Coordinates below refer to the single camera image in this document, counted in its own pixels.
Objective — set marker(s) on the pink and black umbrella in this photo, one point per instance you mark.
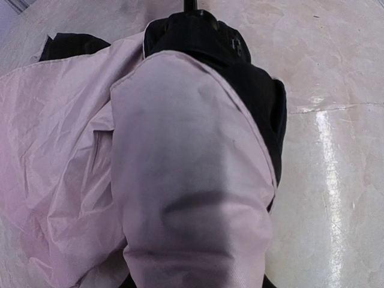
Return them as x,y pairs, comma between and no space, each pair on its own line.
165,145

